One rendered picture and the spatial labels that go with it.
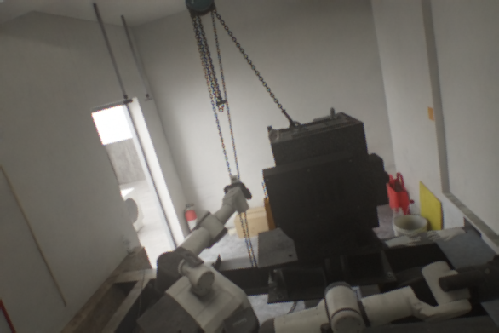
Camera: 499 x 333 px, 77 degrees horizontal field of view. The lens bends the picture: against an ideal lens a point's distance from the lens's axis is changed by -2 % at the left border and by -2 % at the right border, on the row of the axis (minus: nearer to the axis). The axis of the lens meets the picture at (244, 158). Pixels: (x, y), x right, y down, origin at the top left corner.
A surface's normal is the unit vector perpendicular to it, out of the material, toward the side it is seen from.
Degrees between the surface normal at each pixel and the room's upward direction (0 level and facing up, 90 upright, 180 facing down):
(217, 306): 15
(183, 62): 90
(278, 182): 90
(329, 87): 90
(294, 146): 90
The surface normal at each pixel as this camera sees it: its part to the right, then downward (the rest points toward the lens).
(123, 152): -0.16, 0.29
